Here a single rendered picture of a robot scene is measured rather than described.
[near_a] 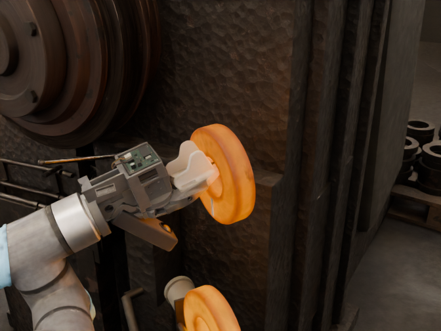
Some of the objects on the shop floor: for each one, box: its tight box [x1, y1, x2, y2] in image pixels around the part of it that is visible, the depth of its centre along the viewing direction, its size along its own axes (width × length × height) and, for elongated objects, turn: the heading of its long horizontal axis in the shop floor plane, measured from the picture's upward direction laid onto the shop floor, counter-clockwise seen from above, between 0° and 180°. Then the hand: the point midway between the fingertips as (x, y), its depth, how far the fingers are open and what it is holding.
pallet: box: [385, 119, 441, 232], centre depth 277 cm, size 120×82×44 cm
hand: (220, 165), depth 74 cm, fingers closed
